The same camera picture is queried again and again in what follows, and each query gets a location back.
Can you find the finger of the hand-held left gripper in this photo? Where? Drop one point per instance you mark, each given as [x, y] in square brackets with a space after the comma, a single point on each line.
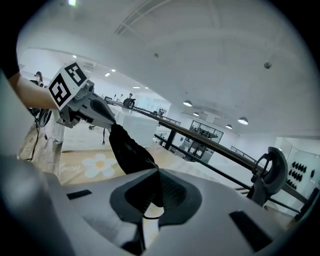
[102, 110]

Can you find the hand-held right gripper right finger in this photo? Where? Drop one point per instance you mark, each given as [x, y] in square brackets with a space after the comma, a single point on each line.
[180, 195]

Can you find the ceiling air conditioner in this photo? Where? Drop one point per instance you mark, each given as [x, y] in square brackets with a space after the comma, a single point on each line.
[89, 66]

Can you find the ceiling smoke detector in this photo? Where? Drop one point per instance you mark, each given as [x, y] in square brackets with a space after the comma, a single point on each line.
[267, 65]

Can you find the black mesh office chair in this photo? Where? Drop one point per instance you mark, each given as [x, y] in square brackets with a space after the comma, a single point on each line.
[128, 103]
[277, 170]

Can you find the person's left forearm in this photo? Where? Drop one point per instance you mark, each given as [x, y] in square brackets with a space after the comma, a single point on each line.
[32, 92]

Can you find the dark framed glass partition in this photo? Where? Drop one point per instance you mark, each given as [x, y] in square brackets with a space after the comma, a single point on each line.
[206, 130]

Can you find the distant black railing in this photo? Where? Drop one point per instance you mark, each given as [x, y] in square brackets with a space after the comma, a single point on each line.
[243, 153]
[170, 121]

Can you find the single black wall-hung item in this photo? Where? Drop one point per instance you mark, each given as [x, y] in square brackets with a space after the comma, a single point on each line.
[312, 173]

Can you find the black metal railing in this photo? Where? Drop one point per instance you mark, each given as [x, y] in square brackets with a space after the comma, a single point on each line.
[200, 140]

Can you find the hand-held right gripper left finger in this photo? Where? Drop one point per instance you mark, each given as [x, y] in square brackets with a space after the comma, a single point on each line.
[135, 195]

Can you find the black cloth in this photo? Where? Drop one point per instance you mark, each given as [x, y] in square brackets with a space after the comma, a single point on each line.
[130, 150]

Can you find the black pendant lamp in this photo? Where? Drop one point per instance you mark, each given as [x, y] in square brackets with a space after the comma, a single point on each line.
[187, 103]
[229, 126]
[243, 120]
[196, 114]

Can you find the person's black shirt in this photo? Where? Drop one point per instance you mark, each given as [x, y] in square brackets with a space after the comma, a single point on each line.
[8, 60]

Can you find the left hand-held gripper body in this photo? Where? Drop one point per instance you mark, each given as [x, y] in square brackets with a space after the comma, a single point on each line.
[65, 85]

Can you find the group of black wall-hung items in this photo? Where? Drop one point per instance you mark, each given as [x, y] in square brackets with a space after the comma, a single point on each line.
[297, 175]

